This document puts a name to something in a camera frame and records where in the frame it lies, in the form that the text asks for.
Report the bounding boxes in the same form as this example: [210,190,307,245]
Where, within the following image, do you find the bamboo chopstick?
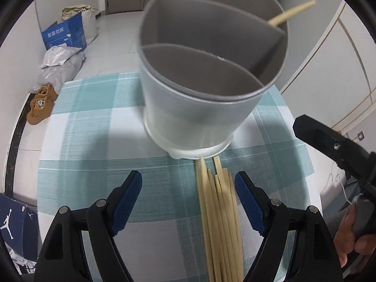
[195,159,215,282]
[222,168,243,281]
[207,169,227,281]
[268,0,316,27]
[214,175,237,281]
[213,156,224,181]

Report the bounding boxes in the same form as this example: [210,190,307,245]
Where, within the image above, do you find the person right hand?
[333,204,376,272]

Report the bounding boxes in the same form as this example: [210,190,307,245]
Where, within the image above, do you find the blue jordan shoebox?
[0,193,39,262]

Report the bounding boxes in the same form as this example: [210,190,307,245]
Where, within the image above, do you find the teal white checked tablecloth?
[37,74,321,281]

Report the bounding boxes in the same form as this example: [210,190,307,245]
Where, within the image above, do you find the brown shoe pair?
[26,84,58,125]

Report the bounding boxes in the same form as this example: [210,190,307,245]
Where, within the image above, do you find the grey plastic parcel bag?
[29,52,85,94]

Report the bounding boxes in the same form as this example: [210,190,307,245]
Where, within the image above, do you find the white plastic parcel bag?
[40,44,81,68]

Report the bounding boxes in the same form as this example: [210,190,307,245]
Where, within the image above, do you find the grey white utensil holder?
[137,0,289,159]

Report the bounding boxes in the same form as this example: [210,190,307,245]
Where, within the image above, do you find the blue cardboard box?
[41,13,87,51]

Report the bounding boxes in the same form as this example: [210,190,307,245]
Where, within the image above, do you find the beige tote bag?
[61,4,99,45]

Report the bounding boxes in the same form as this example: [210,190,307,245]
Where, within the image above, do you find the wall power socket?
[356,131,364,142]

